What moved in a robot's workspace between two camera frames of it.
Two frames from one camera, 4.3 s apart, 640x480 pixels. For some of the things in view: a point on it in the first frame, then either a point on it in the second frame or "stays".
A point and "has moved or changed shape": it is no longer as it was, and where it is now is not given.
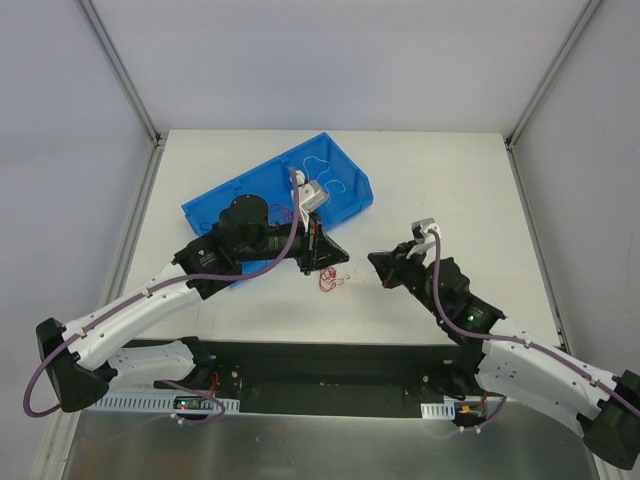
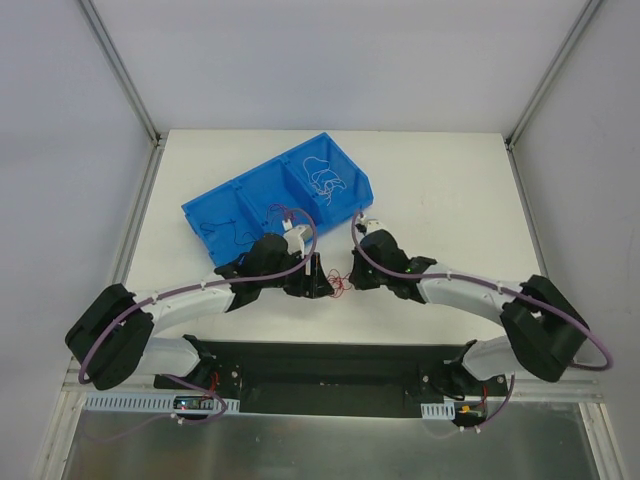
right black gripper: x=404 y=267 -> x=361 y=273
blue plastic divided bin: x=322 y=158 stays
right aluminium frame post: x=575 y=33 stays
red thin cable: x=327 y=279 has moved or changed shape
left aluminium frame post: x=159 y=141 stays
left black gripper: x=310 y=246 -> x=310 y=275
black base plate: x=382 y=380 stays
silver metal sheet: x=155 y=445 stays
